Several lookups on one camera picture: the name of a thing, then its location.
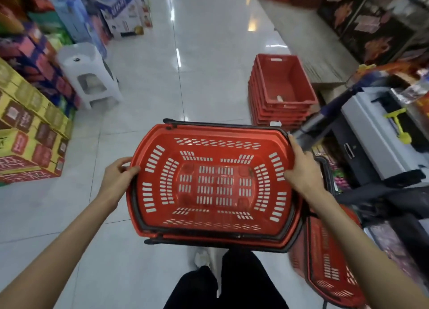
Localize stack of purple red cartons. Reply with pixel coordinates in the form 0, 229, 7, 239
0, 21, 83, 110

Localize tall white printed carton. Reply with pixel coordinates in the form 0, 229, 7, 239
132, 0, 153, 30

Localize yellow plastic clip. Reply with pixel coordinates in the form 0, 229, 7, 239
383, 108, 412, 144

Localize stack of yellow cartons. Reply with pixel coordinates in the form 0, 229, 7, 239
0, 57, 74, 185

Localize person's left hand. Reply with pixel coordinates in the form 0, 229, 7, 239
97, 157, 141, 212

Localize person's white shoe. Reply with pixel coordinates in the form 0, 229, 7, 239
193, 248, 211, 269

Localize stack of red plastic crates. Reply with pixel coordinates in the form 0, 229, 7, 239
248, 53, 319, 132

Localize blue carton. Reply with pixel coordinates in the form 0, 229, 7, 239
51, 0, 108, 60

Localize red shopping basket black handles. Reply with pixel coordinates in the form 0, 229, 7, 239
126, 118, 306, 254

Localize dark display counter with posters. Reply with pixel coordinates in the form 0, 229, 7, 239
316, 0, 429, 66

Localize person's left forearm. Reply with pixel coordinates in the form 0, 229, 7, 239
0, 193, 120, 309

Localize white plastic stool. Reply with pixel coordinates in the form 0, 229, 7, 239
56, 42, 124, 110

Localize grey floor mat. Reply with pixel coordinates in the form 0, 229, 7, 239
258, 0, 360, 85

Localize grey trolley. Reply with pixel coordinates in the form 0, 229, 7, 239
330, 86, 429, 188

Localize person's right hand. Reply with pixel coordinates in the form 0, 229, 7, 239
284, 134, 328, 201

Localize red nested shopping baskets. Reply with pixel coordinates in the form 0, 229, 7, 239
288, 156, 368, 309

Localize blue trolley handle bar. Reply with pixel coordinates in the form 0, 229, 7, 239
294, 70, 384, 142

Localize person's right forearm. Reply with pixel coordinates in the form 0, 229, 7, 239
306, 187, 429, 309

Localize person's black trousers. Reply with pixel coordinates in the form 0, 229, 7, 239
163, 247, 290, 309

